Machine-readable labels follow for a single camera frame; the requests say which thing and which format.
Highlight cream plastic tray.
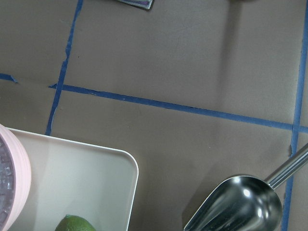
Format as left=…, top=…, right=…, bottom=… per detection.
left=11, top=129, right=139, bottom=231

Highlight green lime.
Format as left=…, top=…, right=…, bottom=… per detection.
left=55, top=215, right=96, bottom=231

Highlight folded grey cloth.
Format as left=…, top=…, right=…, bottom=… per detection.
left=117, top=0, right=153, bottom=10

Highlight clear ice cubes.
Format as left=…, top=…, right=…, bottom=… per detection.
left=0, top=141, right=14, bottom=228

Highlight steel ice scoop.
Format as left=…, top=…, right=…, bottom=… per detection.
left=184, top=145, right=308, bottom=231

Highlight pink bowl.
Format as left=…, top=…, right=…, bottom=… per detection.
left=0, top=125, right=31, bottom=231

